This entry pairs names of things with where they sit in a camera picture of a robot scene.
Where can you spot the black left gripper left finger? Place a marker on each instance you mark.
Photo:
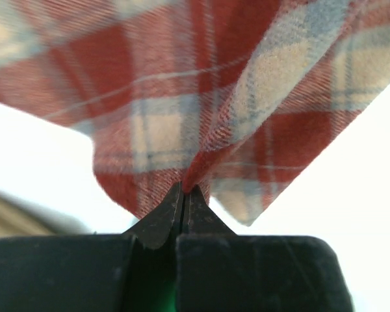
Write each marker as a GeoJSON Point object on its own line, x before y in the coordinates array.
{"type": "Point", "coordinates": [131, 271]}

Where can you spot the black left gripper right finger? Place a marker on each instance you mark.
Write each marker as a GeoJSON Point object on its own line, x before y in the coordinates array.
{"type": "Point", "coordinates": [218, 270]}

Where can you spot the red plaid skirt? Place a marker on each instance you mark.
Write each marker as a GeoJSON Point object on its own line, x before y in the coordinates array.
{"type": "Point", "coordinates": [237, 97]}

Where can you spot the tan folded skirt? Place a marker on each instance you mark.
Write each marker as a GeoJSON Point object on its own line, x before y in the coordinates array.
{"type": "Point", "coordinates": [15, 222]}

